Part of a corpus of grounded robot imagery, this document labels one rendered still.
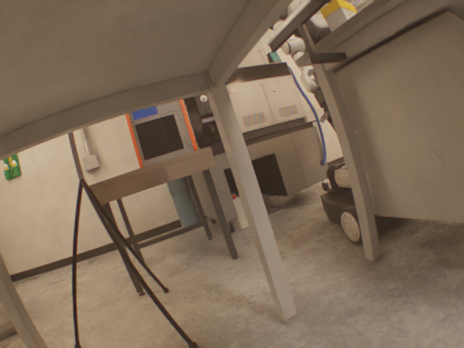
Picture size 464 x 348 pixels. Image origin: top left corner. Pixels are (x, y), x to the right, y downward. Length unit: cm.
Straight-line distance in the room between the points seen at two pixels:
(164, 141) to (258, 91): 125
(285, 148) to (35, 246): 328
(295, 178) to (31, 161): 320
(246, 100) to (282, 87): 44
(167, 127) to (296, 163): 134
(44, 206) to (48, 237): 41
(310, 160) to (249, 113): 75
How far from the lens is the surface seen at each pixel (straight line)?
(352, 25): 84
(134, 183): 138
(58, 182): 342
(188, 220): 287
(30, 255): 373
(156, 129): 151
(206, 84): 76
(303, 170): 243
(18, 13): 41
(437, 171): 90
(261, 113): 239
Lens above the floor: 59
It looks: 3 degrees down
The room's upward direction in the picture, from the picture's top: 18 degrees counter-clockwise
